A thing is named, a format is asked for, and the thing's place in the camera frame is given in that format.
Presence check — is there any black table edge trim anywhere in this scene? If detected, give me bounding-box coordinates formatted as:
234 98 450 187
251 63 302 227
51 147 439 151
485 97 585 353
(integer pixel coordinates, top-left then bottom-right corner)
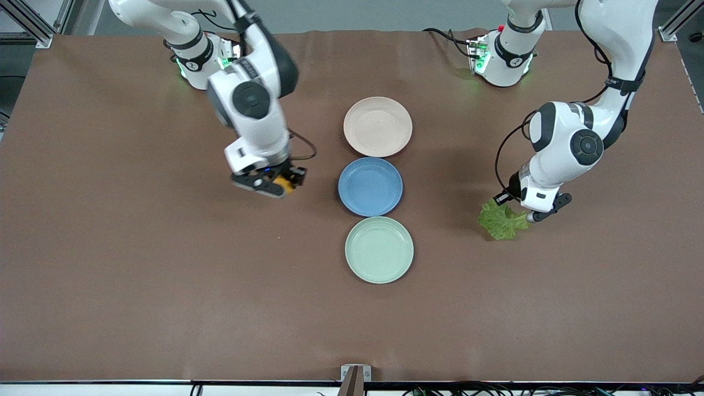
0 379 704 387

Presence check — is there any black arm gripper cable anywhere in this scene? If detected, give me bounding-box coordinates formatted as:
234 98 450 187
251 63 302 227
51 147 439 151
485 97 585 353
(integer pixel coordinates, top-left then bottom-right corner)
494 110 538 192
288 129 318 162

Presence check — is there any black left arm gripper cable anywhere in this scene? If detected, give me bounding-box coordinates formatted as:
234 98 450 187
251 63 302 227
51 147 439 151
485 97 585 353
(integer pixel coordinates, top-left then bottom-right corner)
494 110 538 192

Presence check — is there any brown support beam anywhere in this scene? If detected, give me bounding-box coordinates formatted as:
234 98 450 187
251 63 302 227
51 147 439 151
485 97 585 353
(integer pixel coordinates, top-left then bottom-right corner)
337 366 365 396

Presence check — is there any black arm base cable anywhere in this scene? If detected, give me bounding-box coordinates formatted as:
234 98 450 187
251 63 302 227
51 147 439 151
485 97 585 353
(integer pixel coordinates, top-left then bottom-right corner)
422 27 476 59
190 8 245 62

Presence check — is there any beige plate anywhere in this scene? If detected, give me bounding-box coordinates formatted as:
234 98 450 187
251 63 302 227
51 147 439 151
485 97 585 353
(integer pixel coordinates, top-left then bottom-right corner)
343 96 413 158

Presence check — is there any brown table cover sheet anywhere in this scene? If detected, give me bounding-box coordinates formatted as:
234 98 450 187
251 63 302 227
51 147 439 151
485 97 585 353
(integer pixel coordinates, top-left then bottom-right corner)
0 29 704 383

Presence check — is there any left arm base connector plate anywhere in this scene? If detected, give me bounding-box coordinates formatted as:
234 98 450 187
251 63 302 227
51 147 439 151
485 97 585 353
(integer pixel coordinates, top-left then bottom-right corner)
466 34 491 76

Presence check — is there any light green plate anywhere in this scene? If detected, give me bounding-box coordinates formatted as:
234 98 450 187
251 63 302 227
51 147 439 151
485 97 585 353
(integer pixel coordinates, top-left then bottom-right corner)
345 216 414 285

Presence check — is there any right arm base connector plate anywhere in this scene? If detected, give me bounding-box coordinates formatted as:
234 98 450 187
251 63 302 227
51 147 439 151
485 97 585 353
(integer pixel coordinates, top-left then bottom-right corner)
217 37 243 69

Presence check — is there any silver metal bracket plate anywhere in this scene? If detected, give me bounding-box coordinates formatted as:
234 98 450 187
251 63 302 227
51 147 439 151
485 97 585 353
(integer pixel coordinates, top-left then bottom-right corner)
340 364 372 382

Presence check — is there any black right arm base cable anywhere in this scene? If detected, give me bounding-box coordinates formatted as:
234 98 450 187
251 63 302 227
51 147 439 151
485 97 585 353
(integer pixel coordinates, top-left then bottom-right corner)
190 8 245 62

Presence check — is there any aluminium frame profile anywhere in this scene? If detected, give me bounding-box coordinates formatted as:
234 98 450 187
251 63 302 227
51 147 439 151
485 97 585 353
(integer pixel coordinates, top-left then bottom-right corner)
658 0 704 43
0 0 75 49

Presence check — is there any black right arm gripper cable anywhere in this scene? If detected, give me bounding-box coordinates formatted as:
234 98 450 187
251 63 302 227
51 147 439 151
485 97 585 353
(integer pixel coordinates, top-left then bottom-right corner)
288 129 318 162

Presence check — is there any green lettuce leaf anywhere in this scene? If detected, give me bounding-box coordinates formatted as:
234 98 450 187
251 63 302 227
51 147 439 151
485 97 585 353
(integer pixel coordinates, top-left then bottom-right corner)
477 198 532 241

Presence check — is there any black left arm base cable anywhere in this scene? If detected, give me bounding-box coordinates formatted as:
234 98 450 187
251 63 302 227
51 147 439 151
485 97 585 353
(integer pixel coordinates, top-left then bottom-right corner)
422 27 476 59

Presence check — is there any blue plate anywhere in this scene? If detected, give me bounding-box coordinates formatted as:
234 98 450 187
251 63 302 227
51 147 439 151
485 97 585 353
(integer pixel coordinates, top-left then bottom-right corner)
338 157 404 217

